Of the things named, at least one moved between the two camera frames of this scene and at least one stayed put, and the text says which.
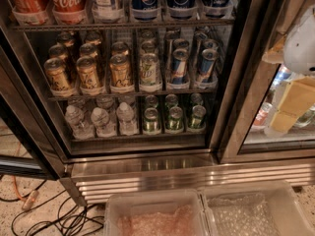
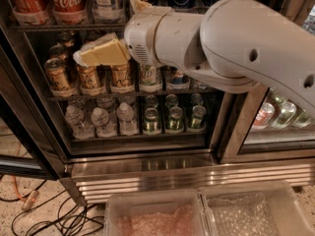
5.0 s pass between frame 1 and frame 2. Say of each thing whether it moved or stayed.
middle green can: stayed
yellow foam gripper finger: moved
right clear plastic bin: stayed
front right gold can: stayed
